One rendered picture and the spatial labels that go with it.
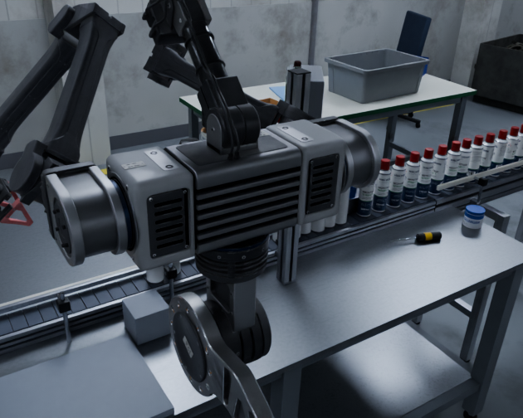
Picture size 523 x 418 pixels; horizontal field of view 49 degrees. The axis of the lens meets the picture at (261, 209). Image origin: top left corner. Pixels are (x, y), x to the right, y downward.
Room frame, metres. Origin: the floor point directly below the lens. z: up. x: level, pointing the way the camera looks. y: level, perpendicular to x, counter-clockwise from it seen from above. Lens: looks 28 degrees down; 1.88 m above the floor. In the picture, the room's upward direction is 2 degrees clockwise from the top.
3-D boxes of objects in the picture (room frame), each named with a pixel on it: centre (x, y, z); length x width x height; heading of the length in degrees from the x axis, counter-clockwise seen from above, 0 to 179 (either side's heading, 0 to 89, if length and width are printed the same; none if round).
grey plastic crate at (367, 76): (3.75, -0.72, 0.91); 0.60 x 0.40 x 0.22; 126
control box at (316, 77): (1.58, -0.11, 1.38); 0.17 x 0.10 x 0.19; 178
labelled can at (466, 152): (2.15, -0.81, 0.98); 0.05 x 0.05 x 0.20
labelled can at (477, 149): (2.19, -0.87, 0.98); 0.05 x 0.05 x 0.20
